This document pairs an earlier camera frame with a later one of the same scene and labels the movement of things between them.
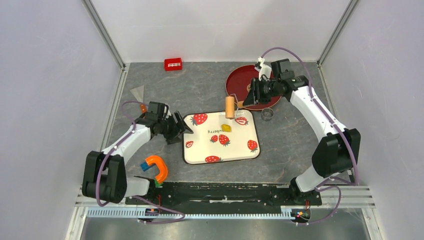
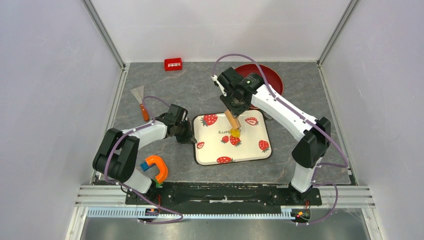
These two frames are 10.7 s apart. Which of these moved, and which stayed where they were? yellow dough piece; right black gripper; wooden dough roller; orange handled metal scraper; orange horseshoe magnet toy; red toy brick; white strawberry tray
Moved: wooden dough roller; yellow dough piece; right black gripper; white strawberry tray
Stayed: orange horseshoe magnet toy; red toy brick; orange handled metal scraper
